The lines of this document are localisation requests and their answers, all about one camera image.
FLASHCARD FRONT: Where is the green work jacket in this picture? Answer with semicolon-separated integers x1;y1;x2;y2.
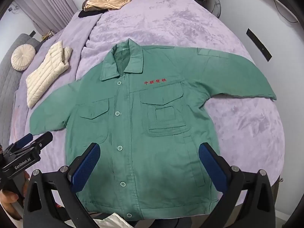
30;39;277;220

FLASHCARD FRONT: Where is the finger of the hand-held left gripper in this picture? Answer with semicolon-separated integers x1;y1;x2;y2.
10;134;34;149
30;131;53;149

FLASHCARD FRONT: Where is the pale pleated curtain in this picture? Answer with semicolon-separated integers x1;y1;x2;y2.
14;0;79;36

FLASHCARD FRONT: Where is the white cloth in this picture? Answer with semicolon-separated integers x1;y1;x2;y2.
97;219;131;228

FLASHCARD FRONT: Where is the round cream cushion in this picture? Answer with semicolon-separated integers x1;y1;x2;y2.
11;45;36;71

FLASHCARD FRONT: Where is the purple fleece blanket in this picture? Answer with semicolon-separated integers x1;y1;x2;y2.
8;0;285;219

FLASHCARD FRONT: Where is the grey quilted headboard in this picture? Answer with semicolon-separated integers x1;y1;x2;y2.
0;33;41;152

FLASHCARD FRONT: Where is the black strip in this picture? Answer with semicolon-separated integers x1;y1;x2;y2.
246;28;272;62

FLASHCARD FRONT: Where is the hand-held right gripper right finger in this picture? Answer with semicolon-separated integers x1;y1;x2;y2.
198;142;277;228

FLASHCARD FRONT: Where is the black garment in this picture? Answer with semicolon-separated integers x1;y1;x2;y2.
78;9;105;18

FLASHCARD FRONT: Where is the person's left hand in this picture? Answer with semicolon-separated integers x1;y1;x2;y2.
0;189;25;221

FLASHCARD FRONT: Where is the standing fan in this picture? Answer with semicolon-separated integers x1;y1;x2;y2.
209;0;222;17

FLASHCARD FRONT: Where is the cream down jacket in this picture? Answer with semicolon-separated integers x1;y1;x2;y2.
26;40;73;109

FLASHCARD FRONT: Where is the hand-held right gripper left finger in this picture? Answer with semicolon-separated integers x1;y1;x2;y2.
23;142;101;228

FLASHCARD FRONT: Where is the thin black monitor cable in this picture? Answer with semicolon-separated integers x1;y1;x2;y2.
273;0;298;24

